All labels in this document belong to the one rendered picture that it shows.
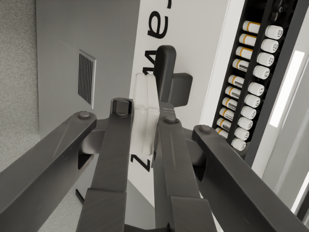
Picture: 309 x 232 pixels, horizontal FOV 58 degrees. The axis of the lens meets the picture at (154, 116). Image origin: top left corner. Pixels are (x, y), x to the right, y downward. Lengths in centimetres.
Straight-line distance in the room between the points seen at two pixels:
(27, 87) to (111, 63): 64
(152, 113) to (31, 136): 113
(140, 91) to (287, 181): 21
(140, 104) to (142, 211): 43
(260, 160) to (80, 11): 52
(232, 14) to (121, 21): 34
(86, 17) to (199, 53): 47
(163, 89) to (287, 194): 19
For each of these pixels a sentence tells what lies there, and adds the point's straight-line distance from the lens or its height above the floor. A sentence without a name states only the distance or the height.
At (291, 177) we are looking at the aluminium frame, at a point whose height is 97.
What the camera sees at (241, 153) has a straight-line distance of 41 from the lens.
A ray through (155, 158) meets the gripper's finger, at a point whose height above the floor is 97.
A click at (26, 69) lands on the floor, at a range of 115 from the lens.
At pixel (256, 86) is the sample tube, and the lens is 32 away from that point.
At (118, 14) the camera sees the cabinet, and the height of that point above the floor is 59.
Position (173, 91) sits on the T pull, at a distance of 22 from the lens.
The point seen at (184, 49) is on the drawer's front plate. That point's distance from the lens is 24.
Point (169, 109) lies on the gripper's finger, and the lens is 18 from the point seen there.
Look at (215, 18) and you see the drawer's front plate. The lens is 22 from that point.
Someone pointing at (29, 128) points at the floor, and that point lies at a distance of 124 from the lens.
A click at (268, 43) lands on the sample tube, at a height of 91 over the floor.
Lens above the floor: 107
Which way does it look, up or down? 44 degrees down
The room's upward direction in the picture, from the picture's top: 125 degrees clockwise
